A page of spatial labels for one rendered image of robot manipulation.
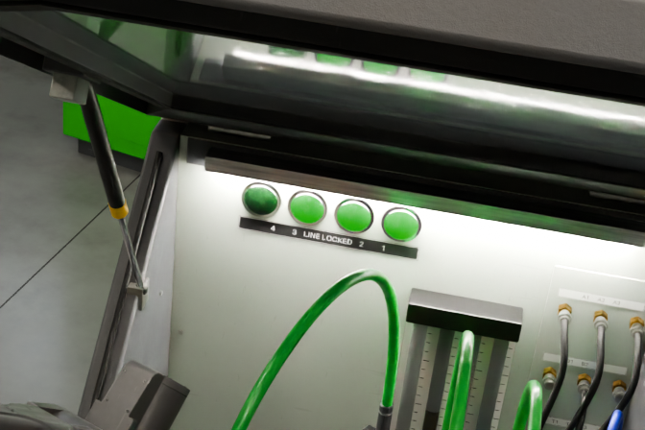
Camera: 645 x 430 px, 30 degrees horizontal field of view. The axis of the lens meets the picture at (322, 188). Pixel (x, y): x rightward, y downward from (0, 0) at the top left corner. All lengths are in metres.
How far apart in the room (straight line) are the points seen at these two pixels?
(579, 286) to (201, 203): 0.49
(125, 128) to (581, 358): 2.97
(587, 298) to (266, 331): 0.43
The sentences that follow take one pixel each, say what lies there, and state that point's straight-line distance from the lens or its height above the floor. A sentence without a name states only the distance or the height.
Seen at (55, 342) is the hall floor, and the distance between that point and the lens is 3.59.
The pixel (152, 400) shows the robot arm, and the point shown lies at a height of 1.41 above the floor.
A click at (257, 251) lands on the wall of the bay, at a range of 1.57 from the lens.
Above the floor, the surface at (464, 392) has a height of 1.37.
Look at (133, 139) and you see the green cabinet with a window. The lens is 4.36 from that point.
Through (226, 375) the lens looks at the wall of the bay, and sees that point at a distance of 1.69.
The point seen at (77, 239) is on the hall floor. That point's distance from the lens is 4.05.
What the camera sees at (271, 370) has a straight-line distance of 1.22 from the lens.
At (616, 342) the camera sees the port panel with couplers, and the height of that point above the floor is 1.27.
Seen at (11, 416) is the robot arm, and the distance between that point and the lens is 1.04.
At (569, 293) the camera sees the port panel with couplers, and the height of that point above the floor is 1.33.
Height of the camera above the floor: 2.13
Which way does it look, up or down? 29 degrees down
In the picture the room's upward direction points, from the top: 7 degrees clockwise
